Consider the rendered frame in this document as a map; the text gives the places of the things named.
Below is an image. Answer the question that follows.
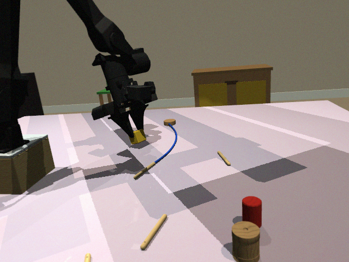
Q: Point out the red cylinder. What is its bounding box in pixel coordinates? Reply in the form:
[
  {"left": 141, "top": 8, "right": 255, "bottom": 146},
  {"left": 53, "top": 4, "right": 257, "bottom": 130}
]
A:
[{"left": 242, "top": 196, "right": 262, "bottom": 228}]

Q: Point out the thin wooden stick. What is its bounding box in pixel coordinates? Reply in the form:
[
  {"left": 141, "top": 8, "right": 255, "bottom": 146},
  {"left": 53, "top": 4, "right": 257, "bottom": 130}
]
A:
[{"left": 84, "top": 253, "right": 91, "bottom": 262}]

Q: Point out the blue string with wooden stick end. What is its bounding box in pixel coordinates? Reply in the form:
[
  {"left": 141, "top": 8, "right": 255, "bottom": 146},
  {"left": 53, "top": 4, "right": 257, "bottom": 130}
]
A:
[{"left": 134, "top": 124, "right": 177, "bottom": 179}]

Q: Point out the tan wooden stick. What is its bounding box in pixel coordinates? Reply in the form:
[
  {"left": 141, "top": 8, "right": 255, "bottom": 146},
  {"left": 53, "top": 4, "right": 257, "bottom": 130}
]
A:
[
  {"left": 140, "top": 214, "right": 167, "bottom": 250},
  {"left": 218, "top": 151, "right": 231, "bottom": 166}
]

